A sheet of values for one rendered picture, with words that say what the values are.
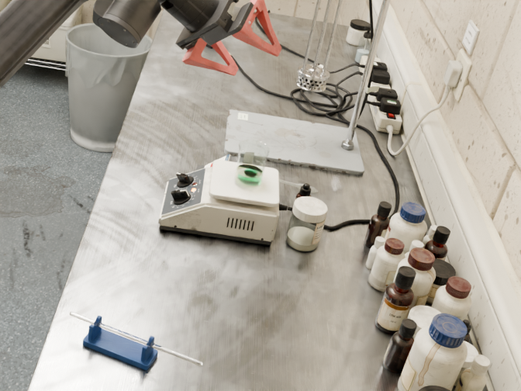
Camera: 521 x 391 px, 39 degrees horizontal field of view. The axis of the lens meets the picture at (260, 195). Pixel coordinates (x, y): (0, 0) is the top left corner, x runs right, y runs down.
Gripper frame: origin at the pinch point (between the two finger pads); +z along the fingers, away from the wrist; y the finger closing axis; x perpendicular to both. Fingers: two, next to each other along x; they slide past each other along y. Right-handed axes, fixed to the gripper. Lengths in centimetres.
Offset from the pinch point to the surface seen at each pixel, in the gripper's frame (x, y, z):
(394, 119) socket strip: 42, -35, 56
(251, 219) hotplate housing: -9.3, -21.0, 22.8
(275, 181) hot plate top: -0.3, -21.2, 24.4
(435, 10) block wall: 70, -28, 51
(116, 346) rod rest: -39.8, -16.0, 8.0
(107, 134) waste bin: 63, -178, 42
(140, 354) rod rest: -39.6, -13.7, 10.6
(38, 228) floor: 11, -158, 31
